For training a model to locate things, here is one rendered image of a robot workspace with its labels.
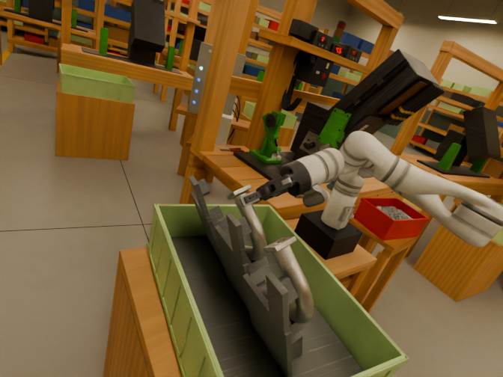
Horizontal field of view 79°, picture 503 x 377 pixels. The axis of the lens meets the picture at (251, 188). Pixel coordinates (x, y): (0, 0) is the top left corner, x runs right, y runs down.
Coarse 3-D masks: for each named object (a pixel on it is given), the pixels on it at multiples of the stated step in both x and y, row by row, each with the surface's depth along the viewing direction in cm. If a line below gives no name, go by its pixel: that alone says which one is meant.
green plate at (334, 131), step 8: (336, 112) 173; (328, 120) 176; (336, 120) 173; (344, 120) 169; (328, 128) 175; (336, 128) 172; (344, 128) 173; (320, 136) 178; (328, 136) 174; (336, 136) 171
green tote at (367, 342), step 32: (160, 224) 82; (192, 224) 98; (160, 256) 83; (160, 288) 81; (320, 288) 86; (192, 320) 59; (352, 320) 76; (192, 352) 60; (352, 352) 76; (384, 352) 68
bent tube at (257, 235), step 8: (232, 192) 61; (240, 192) 61; (240, 208) 62; (248, 208) 62; (248, 216) 62; (256, 216) 62; (256, 224) 62; (256, 232) 62; (256, 240) 62; (264, 240) 63; (248, 248) 72; (256, 248) 64; (256, 256) 66; (264, 256) 67
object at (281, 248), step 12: (276, 240) 53; (288, 240) 48; (276, 252) 50; (288, 252) 49; (288, 264) 49; (288, 276) 49; (300, 276) 49; (300, 288) 49; (300, 300) 49; (312, 300) 50; (300, 312) 51; (312, 312) 51
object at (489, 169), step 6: (486, 162) 458; (492, 162) 453; (498, 162) 434; (486, 168) 463; (492, 168) 444; (498, 168) 426; (492, 174) 435; (498, 174) 418; (456, 198) 488; (456, 204) 479; (450, 210) 501
